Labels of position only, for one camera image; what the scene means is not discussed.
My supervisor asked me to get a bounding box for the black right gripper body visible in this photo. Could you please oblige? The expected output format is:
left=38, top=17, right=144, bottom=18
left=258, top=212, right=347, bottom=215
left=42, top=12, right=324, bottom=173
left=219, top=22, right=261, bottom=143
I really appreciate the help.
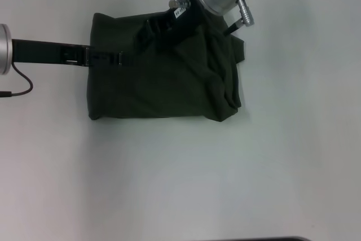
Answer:
left=146, top=0, right=209, bottom=47

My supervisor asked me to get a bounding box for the dark green FREE t-shirt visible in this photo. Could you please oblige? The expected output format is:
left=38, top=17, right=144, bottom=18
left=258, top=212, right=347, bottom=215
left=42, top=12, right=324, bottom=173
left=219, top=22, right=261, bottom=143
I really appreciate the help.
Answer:
left=87, top=9, right=246, bottom=123

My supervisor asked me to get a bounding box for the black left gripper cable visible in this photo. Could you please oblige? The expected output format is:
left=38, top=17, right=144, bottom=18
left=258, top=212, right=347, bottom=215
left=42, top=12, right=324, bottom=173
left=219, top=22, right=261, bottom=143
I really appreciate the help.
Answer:
left=0, top=64, right=34, bottom=98

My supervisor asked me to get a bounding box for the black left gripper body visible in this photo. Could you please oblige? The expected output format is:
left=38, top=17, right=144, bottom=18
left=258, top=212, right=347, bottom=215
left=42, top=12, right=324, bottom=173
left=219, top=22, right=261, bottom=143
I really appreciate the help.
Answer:
left=11, top=38, right=93, bottom=68

